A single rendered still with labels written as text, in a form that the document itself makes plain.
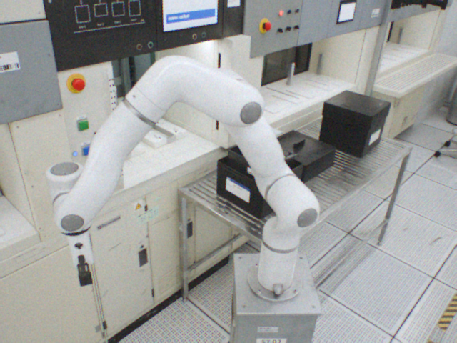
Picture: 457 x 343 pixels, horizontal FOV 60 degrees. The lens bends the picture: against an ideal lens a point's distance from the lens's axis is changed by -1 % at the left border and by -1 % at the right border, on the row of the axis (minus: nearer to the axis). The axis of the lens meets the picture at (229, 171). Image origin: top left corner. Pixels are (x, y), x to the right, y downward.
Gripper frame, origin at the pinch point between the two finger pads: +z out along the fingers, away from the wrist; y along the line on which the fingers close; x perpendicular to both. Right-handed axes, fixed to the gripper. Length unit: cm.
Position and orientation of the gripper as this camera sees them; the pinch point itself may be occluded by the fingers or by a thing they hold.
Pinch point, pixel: (84, 269)
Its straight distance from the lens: 116.6
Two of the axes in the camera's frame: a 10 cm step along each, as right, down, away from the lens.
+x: -9.3, 1.6, -3.4
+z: -0.4, 8.5, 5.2
